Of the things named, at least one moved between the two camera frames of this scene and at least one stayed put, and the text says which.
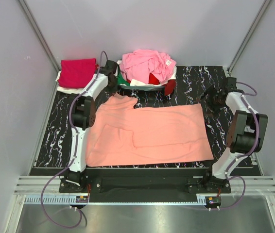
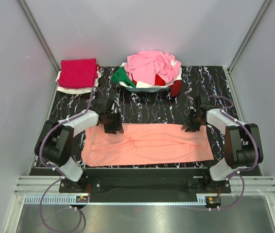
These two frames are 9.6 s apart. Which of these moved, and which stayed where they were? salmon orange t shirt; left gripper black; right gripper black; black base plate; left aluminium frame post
Moved: salmon orange t shirt; right gripper black; left gripper black
Stayed: black base plate; left aluminium frame post
